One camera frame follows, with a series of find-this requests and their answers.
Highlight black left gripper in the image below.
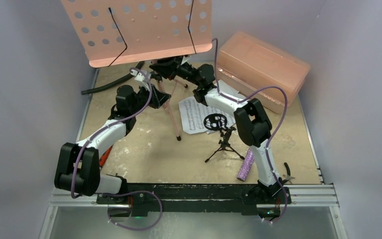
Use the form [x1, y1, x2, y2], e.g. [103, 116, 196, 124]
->
[130, 84, 170, 116]

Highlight pink folding music stand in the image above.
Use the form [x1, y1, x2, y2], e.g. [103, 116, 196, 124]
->
[61, 0, 213, 142]

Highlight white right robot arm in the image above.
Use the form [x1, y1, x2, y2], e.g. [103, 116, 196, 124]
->
[149, 56, 288, 203]

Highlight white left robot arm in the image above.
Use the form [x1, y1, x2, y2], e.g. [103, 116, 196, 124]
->
[54, 85, 171, 204]

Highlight black mini microphone tripod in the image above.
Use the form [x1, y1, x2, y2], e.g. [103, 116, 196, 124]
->
[203, 113, 245, 163]

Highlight pink translucent storage box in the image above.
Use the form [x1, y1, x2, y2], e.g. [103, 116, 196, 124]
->
[216, 32, 311, 114]

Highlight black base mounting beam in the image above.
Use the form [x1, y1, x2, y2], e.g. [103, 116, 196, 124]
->
[96, 183, 291, 218]

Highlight purple glitter microphone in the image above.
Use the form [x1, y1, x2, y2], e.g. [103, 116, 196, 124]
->
[236, 148, 254, 182]

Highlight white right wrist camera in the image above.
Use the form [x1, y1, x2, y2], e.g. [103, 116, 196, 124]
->
[181, 55, 191, 65]

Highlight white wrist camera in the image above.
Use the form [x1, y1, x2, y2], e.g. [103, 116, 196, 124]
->
[131, 70, 151, 84]
[181, 55, 191, 65]

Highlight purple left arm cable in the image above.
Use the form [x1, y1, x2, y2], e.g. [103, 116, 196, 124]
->
[71, 67, 164, 232]

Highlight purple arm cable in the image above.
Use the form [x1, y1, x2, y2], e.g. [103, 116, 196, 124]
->
[210, 38, 290, 225]
[71, 67, 164, 232]

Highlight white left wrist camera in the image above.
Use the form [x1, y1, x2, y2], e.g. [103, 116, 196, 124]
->
[131, 70, 151, 84]

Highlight black corrugated hose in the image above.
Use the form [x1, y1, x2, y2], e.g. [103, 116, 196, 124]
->
[80, 61, 146, 96]

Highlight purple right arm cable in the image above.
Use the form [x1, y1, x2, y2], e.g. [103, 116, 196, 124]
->
[210, 38, 290, 225]

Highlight black handled pliers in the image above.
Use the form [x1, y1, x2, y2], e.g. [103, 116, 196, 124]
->
[283, 162, 295, 184]

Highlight aluminium frame rail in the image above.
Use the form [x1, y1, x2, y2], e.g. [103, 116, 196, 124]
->
[288, 184, 339, 207]

